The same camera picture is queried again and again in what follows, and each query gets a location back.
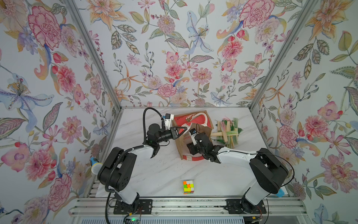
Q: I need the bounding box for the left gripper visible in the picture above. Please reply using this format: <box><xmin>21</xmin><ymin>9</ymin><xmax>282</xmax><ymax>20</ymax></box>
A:
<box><xmin>154</xmin><ymin>128</ymin><xmax>186</xmax><ymax>145</ymax></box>

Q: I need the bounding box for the red burlap tote bag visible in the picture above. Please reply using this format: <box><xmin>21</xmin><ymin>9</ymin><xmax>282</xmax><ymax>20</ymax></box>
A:
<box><xmin>173</xmin><ymin>111</ymin><xmax>214</xmax><ymax>161</ymax></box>

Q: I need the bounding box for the pink green folding fan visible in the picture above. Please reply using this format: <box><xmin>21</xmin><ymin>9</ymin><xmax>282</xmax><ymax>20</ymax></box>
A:
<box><xmin>220</xmin><ymin>121</ymin><xmax>228</xmax><ymax>143</ymax></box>

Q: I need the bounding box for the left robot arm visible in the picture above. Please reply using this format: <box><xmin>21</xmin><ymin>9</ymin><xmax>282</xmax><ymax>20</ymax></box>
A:
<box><xmin>98</xmin><ymin>124</ymin><xmax>187</xmax><ymax>205</ymax></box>

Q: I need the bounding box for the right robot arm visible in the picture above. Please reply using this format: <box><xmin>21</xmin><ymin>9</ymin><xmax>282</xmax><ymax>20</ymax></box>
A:
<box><xmin>187</xmin><ymin>129</ymin><xmax>289</xmax><ymax>207</ymax></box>

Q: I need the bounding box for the rubik's cube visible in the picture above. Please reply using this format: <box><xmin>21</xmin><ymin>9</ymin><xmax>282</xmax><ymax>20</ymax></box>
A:
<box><xmin>183</xmin><ymin>180</ymin><xmax>194</xmax><ymax>194</ymax></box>

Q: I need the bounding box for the blue object right edge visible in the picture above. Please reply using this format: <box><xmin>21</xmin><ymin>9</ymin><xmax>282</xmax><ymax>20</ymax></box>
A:
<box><xmin>276</xmin><ymin>188</ymin><xmax>285</xmax><ymax>197</ymax></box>

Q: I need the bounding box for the patterned paper cup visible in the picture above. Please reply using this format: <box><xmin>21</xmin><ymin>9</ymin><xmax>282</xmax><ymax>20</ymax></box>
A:
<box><xmin>90</xmin><ymin>157</ymin><xmax>103</xmax><ymax>175</ymax></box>

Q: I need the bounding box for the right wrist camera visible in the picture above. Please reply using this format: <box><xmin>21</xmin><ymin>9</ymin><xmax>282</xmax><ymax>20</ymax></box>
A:
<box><xmin>189</xmin><ymin>128</ymin><xmax>198</xmax><ymax>145</ymax></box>

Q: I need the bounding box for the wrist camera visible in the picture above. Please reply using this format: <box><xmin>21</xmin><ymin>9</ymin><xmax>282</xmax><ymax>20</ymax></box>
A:
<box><xmin>189</xmin><ymin>128</ymin><xmax>198</xmax><ymax>145</ymax></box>
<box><xmin>163</xmin><ymin>113</ymin><xmax>174</xmax><ymax>129</ymax></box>

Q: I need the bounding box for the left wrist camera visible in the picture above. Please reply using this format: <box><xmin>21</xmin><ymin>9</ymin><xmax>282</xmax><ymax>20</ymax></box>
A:
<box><xmin>163</xmin><ymin>113</ymin><xmax>174</xmax><ymax>129</ymax></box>

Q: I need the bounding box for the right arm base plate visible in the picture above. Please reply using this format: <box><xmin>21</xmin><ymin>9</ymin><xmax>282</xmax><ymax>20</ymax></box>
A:
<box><xmin>225</xmin><ymin>198</ymin><xmax>267</xmax><ymax>215</ymax></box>

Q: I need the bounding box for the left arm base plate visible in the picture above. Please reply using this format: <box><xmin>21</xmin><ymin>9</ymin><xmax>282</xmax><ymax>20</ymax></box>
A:
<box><xmin>113</xmin><ymin>199</ymin><xmax>153</xmax><ymax>215</ymax></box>

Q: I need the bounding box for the black corrugated cable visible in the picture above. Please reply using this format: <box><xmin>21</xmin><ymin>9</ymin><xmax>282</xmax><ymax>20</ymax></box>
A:
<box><xmin>104</xmin><ymin>107</ymin><xmax>164</xmax><ymax>224</ymax></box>

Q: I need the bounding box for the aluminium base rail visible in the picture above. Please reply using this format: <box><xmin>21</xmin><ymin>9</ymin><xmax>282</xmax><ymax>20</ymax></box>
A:
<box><xmin>69</xmin><ymin>197</ymin><xmax>307</xmax><ymax>217</ymax></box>

